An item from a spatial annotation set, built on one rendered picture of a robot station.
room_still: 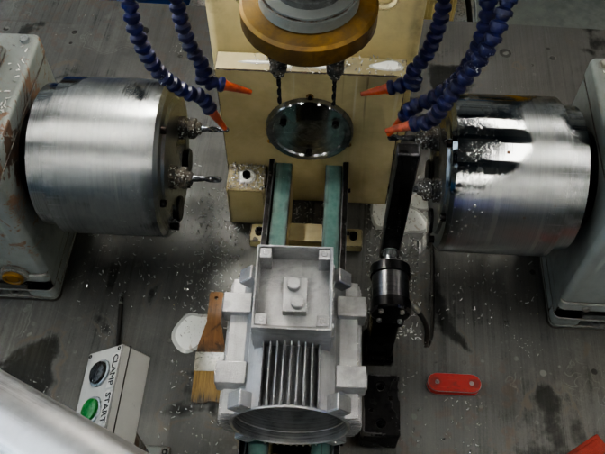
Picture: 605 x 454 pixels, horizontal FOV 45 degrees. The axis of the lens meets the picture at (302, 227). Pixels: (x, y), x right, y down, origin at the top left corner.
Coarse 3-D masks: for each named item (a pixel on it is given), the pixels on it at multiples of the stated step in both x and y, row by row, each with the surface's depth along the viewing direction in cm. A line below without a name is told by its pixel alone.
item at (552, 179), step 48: (480, 96) 110; (528, 96) 111; (432, 144) 115; (480, 144) 103; (528, 144) 103; (576, 144) 104; (432, 192) 110; (480, 192) 104; (528, 192) 103; (576, 192) 104; (432, 240) 117; (480, 240) 108; (528, 240) 108
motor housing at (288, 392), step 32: (352, 288) 103; (352, 320) 99; (224, 352) 100; (256, 352) 95; (288, 352) 93; (320, 352) 92; (352, 352) 96; (256, 384) 92; (288, 384) 89; (320, 384) 92; (224, 416) 95; (256, 416) 102; (288, 416) 104; (320, 416) 103; (352, 416) 93
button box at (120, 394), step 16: (96, 352) 97; (112, 352) 95; (128, 352) 95; (112, 368) 93; (128, 368) 94; (144, 368) 96; (96, 384) 94; (112, 384) 92; (128, 384) 93; (144, 384) 96; (80, 400) 94; (112, 400) 91; (128, 400) 93; (96, 416) 90; (112, 416) 90; (128, 416) 92; (128, 432) 91
